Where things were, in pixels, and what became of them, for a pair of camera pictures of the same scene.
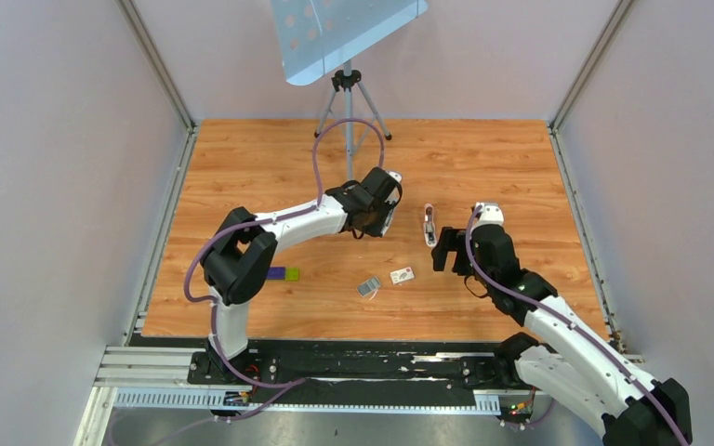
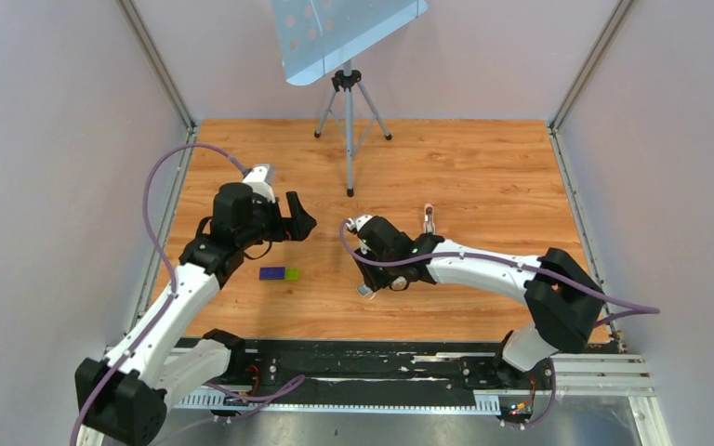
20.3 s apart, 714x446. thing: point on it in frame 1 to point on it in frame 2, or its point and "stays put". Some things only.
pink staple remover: (429, 226) stays put
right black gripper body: (462, 265) to (377, 276)
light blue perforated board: (316, 35) stays put
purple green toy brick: (284, 273) stays put
